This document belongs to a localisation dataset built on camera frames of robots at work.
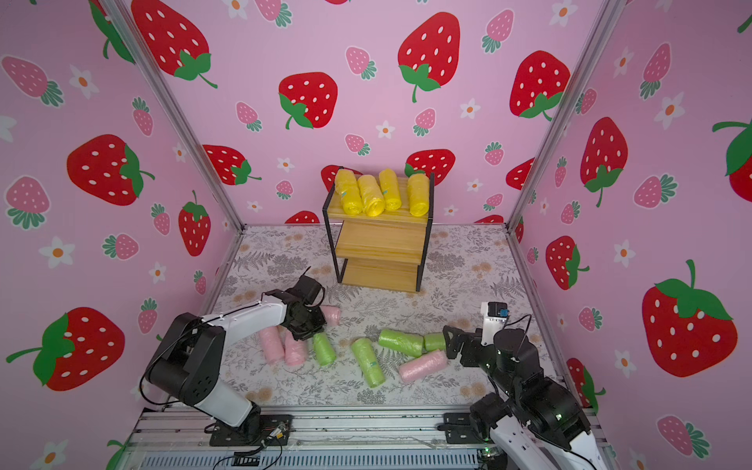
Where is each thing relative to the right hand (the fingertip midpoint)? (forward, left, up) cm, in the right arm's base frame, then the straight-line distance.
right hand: (463, 329), depth 68 cm
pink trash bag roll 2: (-1, +47, -18) cm, 51 cm away
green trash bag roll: (-1, +37, -19) cm, 41 cm away
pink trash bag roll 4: (-2, +7, -19) cm, 21 cm away
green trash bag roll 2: (-3, +23, -19) cm, 30 cm away
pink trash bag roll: (+11, +37, -17) cm, 42 cm away
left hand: (+8, +39, -21) cm, 45 cm away
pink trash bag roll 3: (0, +53, -19) cm, 56 cm away
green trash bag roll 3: (+3, +14, -18) cm, 23 cm away
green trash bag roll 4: (+5, +5, -18) cm, 19 cm away
